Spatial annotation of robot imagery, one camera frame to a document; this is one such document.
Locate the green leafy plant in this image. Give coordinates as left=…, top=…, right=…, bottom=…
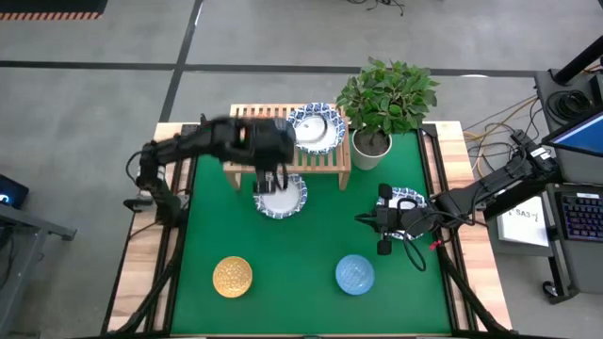
left=335, top=56, right=442, bottom=137

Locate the black floor cable bundle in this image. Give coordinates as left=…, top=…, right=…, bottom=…
left=347, top=0, right=407, bottom=18

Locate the yellow patterned small plate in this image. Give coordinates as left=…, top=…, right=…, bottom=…
left=212, top=255, right=254, bottom=299

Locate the slatted wooden shelf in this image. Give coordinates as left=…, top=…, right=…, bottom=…
left=223, top=103, right=353, bottom=192

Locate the white labelled paper box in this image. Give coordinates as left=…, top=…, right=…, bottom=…
left=497, top=202, right=551, bottom=249

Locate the white plant pot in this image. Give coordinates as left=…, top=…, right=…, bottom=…
left=350, top=129, right=394, bottom=171

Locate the black diagonal pole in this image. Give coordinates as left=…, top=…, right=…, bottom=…
left=553, top=35, right=603, bottom=87

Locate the grey side table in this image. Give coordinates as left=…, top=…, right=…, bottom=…
left=0, top=202, right=77, bottom=336

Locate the black support bar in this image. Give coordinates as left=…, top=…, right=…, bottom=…
left=483, top=171, right=566, bottom=221

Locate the light blue small plate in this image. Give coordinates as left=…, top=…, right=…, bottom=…
left=334, top=253, right=377, bottom=297

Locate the black hazard striped mat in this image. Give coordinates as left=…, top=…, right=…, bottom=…
left=0, top=0, right=109, bottom=21

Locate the blue patterned white plate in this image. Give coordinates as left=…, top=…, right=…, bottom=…
left=375, top=186, right=429, bottom=241
left=286, top=102, right=348, bottom=155
left=253, top=172, right=310, bottom=220

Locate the blue lit monitor screen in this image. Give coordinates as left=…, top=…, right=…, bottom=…
left=541, top=110, right=603, bottom=159

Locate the black backlit keyboard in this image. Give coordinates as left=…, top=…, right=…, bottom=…
left=555, top=190, right=603, bottom=244

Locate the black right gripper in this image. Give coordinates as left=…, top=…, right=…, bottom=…
left=353, top=184, right=401, bottom=255

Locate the coiled black cable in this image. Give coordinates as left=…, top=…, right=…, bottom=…
left=546, top=89, right=591, bottom=126

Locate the grey equipment cart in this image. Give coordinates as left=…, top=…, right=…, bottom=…
left=534, top=68, right=603, bottom=305

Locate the yellow floor cable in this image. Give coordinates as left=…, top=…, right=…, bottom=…
left=464, top=96, right=541, bottom=189

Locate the black power strip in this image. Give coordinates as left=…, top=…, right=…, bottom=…
left=511, top=129, right=536, bottom=148

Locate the black device blue light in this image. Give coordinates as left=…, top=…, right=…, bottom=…
left=0, top=172, right=30, bottom=211

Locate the green table mat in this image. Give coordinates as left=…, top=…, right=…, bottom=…
left=170, top=129, right=453, bottom=336

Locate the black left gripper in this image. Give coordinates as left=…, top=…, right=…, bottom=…
left=244, top=117, right=297, bottom=194

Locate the black aluminium table frame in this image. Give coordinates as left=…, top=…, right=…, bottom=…
left=101, top=112, right=514, bottom=339

